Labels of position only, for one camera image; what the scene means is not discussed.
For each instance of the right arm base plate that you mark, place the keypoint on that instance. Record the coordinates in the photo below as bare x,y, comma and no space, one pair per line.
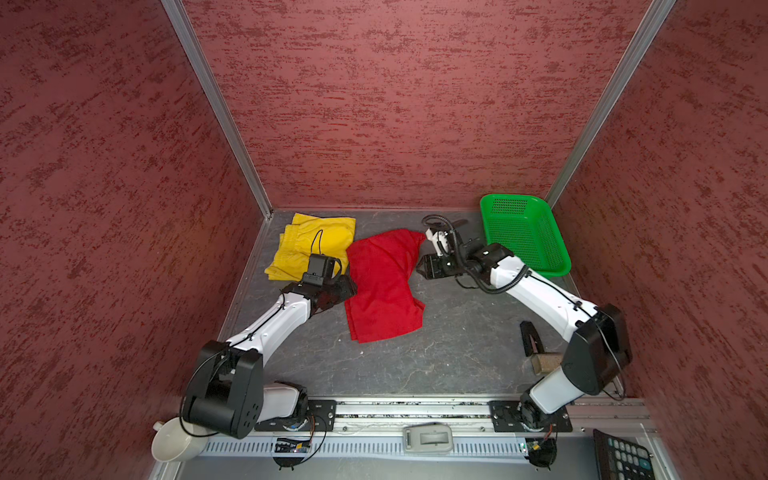
508,416

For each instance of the green plastic basket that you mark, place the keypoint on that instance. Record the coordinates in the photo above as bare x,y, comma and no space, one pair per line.
526,226

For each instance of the small wooden block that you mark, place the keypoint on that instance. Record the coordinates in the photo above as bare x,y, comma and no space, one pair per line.
545,363

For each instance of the left corner aluminium post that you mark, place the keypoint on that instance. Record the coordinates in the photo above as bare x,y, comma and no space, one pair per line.
183,28

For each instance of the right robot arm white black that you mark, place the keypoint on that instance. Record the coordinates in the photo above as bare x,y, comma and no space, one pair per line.
598,346

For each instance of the white ceramic cup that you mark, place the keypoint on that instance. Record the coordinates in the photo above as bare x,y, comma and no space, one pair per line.
178,441

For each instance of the circuit board with wires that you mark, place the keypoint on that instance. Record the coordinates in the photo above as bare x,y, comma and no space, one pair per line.
542,452
294,447

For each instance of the white slotted cable duct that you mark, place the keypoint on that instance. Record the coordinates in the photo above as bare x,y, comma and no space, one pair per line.
483,449

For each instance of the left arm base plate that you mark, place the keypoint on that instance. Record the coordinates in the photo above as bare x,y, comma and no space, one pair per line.
319,415

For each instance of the right circuit board with wires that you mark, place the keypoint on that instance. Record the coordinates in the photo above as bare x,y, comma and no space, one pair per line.
542,452

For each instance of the aluminium rail frame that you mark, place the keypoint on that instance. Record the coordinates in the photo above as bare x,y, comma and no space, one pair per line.
468,416

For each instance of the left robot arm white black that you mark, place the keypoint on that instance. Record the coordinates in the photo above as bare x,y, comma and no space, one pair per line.
227,393

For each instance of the red shorts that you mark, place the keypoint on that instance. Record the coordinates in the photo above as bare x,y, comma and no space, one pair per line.
384,306

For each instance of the black calculator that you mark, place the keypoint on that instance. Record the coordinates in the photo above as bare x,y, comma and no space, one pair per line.
619,459

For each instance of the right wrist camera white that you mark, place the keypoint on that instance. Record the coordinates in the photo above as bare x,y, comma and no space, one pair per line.
444,241

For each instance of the yellow shorts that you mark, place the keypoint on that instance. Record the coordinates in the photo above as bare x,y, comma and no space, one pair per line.
307,235

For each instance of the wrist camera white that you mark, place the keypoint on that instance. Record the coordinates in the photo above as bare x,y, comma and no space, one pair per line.
444,241
321,268

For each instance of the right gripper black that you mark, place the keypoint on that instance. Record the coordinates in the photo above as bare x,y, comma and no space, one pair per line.
432,264

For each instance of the corner aluminium post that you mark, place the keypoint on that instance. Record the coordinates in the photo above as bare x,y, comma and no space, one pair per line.
183,28
648,28

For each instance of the left circuit board with wires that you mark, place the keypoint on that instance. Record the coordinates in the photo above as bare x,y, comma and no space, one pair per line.
294,447

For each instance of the right corner aluminium post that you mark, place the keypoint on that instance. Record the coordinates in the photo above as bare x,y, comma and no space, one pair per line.
648,28

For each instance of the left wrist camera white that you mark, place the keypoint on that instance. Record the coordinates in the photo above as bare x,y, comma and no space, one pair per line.
321,268

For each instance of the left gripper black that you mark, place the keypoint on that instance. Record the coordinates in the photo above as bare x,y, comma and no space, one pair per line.
348,289

